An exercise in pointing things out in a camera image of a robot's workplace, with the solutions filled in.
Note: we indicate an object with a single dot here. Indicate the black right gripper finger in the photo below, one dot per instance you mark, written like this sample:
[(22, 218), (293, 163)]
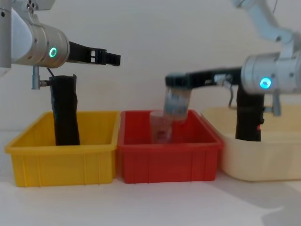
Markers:
[(177, 80)]

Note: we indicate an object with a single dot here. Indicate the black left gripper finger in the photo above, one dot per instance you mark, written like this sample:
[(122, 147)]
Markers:
[(113, 60)]

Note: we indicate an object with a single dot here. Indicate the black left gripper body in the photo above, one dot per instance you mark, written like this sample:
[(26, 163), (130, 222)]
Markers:
[(80, 53)]

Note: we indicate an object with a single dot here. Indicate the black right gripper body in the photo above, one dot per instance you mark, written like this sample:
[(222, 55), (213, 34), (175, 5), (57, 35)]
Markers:
[(211, 77)]

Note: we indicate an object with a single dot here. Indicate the clear plastic cup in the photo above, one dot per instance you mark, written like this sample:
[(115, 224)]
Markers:
[(176, 106), (161, 131)]

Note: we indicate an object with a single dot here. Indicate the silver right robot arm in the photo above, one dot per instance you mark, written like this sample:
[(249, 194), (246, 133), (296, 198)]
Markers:
[(270, 70)]

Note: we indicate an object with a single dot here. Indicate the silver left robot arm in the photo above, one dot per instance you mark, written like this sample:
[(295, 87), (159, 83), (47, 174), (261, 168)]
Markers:
[(35, 47)]

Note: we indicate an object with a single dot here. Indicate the red plastic bin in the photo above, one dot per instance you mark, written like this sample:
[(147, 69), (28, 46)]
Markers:
[(169, 162)]

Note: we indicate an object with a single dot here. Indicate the cream plastic bin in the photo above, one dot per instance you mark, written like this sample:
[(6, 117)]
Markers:
[(263, 160)]

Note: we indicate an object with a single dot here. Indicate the yellow plastic bin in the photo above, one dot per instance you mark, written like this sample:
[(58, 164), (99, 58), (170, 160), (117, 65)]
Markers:
[(63, 162)]

